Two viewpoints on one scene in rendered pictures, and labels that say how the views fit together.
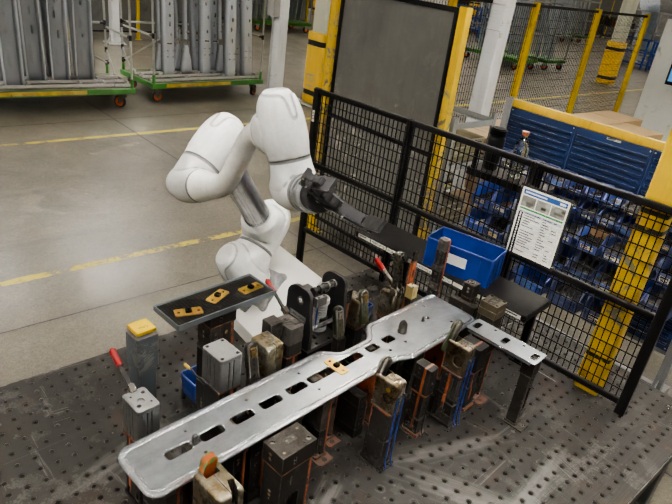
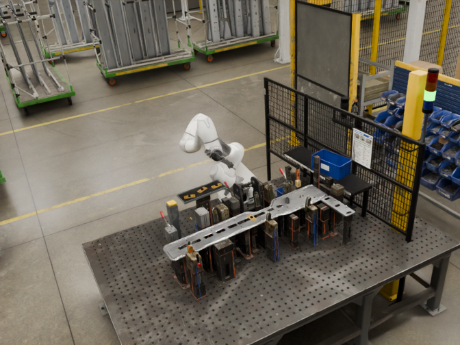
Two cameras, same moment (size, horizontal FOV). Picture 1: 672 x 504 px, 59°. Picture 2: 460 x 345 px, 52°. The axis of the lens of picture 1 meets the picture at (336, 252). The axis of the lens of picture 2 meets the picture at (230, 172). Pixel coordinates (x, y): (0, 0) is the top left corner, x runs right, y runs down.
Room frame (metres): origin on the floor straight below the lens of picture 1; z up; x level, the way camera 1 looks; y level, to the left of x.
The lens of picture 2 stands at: (-1.26, -0.93, 3.10)
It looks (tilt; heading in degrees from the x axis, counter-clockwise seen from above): 30 degrees down; 20
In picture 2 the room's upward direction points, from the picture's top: 5 degrees counter-clockwise
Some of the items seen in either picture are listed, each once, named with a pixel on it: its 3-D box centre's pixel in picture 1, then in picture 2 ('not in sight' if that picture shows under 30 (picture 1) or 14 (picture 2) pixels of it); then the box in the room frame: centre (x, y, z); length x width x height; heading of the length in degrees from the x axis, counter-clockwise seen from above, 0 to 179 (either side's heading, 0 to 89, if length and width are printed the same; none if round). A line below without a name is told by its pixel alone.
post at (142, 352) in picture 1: (143, 391); (175, 228); (1.40, 0.52, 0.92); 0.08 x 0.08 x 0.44; 49
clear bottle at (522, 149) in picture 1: (519, 154); (354, 111); (2.46, -0.70, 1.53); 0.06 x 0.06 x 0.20
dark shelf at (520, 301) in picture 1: (446, 265); (324, 168); (2.36, -0.49, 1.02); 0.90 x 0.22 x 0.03; 49
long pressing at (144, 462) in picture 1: (333, 371); (250, 219); (1.53, -0.05, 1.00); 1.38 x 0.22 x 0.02; 139
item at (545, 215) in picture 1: (537, 226); (362, 148); (2.26, -0.80, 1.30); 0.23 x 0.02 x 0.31; 49
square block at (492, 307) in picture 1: (483, 338); (336, 205); (2.03, -0.64, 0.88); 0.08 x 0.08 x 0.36; 49
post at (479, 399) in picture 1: (480, 365); (330, 218); (1.89, -0.61, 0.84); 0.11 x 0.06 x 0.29; 49
